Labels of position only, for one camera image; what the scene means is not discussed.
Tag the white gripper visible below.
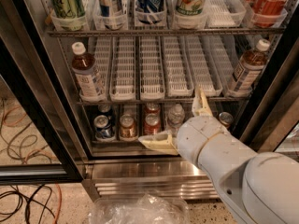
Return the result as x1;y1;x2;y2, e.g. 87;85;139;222
138;86;228;166

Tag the blue pepsi can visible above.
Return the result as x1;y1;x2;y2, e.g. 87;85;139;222
136;0;164;24

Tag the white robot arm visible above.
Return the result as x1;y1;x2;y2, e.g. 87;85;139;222
139;88;299;224

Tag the red can bottom shelf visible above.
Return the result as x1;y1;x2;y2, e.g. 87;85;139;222
144;114;161;135

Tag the orange can bottom shelf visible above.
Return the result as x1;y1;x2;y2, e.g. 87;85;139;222
218;112;234;129

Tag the brown can bottom shelf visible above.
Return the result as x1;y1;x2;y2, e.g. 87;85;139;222
120;114;137;139

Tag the steel fridge base grille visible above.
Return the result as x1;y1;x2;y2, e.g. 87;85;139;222
82;157;218;201

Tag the blue can bottom shelf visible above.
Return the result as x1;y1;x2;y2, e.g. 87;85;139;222
93;115;113;139

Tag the silver blue slim can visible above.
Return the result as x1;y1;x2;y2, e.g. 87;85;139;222
99;0;124;30

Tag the glass fridge door left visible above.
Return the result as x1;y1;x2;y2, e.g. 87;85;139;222
0;0;85;185

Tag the red coca-cola can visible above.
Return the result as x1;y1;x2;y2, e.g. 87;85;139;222
242;0;288;28

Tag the green can top shelf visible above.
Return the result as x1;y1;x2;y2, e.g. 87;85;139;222
51;0;85;31

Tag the clear plastic bin with bag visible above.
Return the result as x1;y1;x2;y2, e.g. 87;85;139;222
89;194;190;224

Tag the right tea bottle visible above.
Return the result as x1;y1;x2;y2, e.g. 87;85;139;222
228;38;270;97

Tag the tea bottle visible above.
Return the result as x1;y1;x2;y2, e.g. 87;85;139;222
228;38;270;97
72;42;104;102

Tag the left tea bottle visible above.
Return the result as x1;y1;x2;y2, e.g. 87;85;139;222
72;42;104;102

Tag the black cable on floor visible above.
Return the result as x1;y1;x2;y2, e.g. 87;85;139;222
0;184;56;224

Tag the orange cable on floor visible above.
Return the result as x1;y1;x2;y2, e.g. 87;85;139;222
0;105;63;224

